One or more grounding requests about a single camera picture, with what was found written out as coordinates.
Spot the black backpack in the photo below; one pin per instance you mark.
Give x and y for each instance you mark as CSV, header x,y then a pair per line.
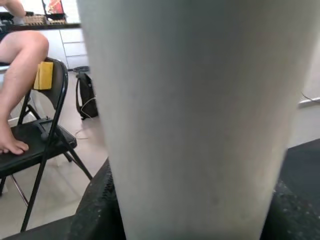
x,y
86,97

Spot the laptop with red screen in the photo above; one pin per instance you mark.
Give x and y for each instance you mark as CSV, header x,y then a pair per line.
x,y
55,5

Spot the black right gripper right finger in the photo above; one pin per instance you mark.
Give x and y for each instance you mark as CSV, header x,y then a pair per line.
x,y
295,220

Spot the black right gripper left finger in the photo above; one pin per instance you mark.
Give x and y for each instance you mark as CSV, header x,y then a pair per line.
x,y
100,212

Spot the black folding chair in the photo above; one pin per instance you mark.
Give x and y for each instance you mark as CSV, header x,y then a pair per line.
x,y
37,140

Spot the brown egg carton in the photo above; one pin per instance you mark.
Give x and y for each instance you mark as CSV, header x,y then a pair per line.
x,y
36,20

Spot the black tablecloth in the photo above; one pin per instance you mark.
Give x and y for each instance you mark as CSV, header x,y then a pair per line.
x,y
305,170

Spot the person bare leg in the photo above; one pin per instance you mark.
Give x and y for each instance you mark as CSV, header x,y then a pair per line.
x,y
20,62

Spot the white plastic table leg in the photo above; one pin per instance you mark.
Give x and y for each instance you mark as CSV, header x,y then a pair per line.
x,y
195,112

